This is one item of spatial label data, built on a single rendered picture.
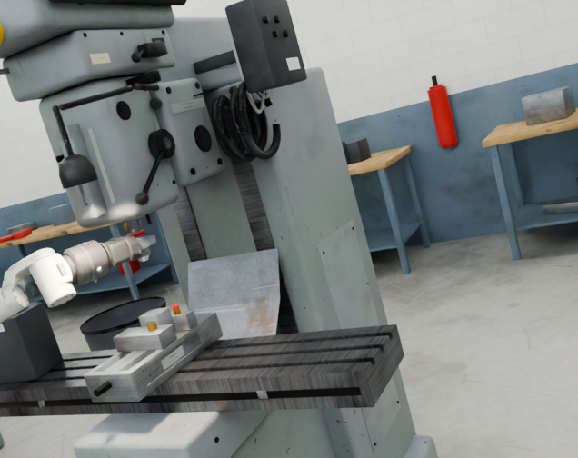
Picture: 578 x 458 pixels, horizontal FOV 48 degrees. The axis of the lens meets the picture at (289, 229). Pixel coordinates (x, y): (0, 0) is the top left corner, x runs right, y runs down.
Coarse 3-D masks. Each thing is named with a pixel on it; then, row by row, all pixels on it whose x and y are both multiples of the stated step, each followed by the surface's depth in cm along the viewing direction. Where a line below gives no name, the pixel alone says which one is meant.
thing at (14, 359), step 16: (32, 304) 189; (16, 320) 179; (32, 320) 184; (48, 320) 190; (0, 336) 182; (16, 336) 180; (32, 336) 183; (48, 336) 189; (0, 352) 183; (16, 352) 181; (32, 352) 182; (48, 352) 188; (0, 368) 185; (16, 368) 183; (32, 368) 181; (48, 368) 186
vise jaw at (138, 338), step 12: (168, 324) 159; (120, 336) 160; (132, 336) 158; (144, 336) 156; (156, 336) 154; (168, 336) 157; (120, 348) 161; (132, 348) 159; (144, 348) 157; (156, 348) 155
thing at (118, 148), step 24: (48, 96) 149; (72, 96) 145; (120, 96) 147; (144, 96) 155; (48, 120) 149; (72, 120) 146; (96, 120) 144; (120, 120) 146; (144, 120) 153; (96, 144) 145; (120, 144) 145; (144, 144) 152; (96, 168) 147; (120, 168) 145; (144, 168) 151; (168, 168) 158; (72, 192) 152; (120, 192) 146; (168, 192) 157; (120, 216) 149
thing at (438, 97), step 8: (432, 80) 524; (432, 88) 522; (440, 88) 518; (432, 96) 522; (440, 96) 519; (432, 104) 524; (440, 104) 520; (448, 104) 522; (432, 112) 529; (440, 112) 522; (448, 112) 522; (440, 120) 524; (448, 120) 523; (440, 128) 526; (448, 128) 524; (440, 136) 528; (448, 136) 525; (456, 136) 529; (440, 144) 532; (448, 144) 526
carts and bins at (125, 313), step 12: (144, 300) 377; (156, 300) 373; (108, 312) 375; (120, 312) 378; (132, 312) 379; (144, 312) 379; (84, 324) 359; (96, 324) 368; (108, 324) 374; (120, 324) 378; (132, 324) 335; (96, 336) 337; (108, 336) 335; (96, 348) 340; (108, 348) 337
